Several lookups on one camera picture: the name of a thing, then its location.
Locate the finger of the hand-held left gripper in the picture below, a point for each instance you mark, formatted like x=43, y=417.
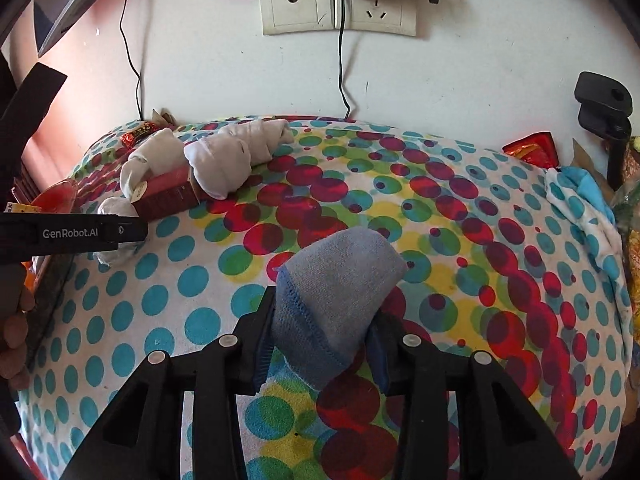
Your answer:
x=35, y=110

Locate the red candy wrapper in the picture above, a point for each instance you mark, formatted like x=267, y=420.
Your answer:
x=139, y=133

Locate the white sock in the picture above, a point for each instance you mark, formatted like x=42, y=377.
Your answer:
x=155, y=155
x=217, y=170
x=115, y=256
x=265, y=135

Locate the dark red box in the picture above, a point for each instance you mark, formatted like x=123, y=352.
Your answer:
x=170, y=195

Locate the black television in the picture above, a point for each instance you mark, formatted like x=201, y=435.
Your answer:
x=60, y=10

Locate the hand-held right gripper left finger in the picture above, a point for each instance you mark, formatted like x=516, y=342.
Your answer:
x=262, y=350

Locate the blue white dotted cloth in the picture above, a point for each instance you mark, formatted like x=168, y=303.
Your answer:
x=575, y=200

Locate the red round tray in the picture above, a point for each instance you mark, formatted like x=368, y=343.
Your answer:
x=60, y=195

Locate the person's left hand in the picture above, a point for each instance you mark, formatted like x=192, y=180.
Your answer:
x=12, y=332

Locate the white wall power socket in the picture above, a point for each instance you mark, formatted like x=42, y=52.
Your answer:
x=380, y=15

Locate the brown paper wrapper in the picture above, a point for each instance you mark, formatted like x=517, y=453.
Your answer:
x=162, y=117

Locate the black clamp holder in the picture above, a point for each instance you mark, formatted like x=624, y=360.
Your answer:
x=600, y=105

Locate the clear plastic bag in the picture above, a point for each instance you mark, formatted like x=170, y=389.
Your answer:
x=631, y=240

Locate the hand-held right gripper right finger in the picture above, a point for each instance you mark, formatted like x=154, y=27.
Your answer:
x=380, y=360

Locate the red foil packet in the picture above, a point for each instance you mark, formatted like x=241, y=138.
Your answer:
x=532, y=150

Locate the polka dot tablecloth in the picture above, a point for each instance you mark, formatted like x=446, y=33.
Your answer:
x=450, y=260

